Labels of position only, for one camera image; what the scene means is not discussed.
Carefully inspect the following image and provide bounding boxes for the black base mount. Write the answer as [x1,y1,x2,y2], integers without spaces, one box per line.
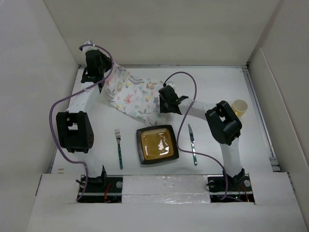
[204,174,255,203]
[77,175,123,203]

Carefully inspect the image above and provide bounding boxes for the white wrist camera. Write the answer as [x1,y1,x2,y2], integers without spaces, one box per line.
[79,39,96,54]
[163,82,175,88]

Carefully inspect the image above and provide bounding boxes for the floral patterned cloth placemat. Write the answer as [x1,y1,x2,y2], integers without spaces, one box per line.
[104,64,167,126]

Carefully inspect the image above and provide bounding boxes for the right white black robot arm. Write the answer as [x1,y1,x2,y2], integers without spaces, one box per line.
[158,85,245,190]

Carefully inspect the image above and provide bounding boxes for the yellow mug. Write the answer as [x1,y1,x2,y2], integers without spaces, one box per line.
[231,99,248,118]

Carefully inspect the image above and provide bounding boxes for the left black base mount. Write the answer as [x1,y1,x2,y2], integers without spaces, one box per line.
[77,175,123,203]

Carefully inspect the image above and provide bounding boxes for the knife with teal handle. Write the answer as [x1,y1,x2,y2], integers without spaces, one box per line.
[188,124,197,166]

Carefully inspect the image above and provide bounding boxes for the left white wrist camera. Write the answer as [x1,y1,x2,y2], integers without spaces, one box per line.
[79,39,96,54]

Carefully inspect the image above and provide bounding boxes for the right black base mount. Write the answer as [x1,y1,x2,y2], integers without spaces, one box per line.
[204,174,255,203]

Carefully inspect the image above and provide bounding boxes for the fork with teal handle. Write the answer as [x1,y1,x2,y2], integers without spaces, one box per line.
[115,129,123,170]

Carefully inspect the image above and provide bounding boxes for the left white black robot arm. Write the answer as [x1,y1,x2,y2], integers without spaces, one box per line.
[56,48,112,192]

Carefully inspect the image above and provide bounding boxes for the square black amber plate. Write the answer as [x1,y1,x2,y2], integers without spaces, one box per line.
[136,125,179,165]

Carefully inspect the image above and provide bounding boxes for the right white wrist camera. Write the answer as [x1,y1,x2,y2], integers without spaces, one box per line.
[163,82,175,88]

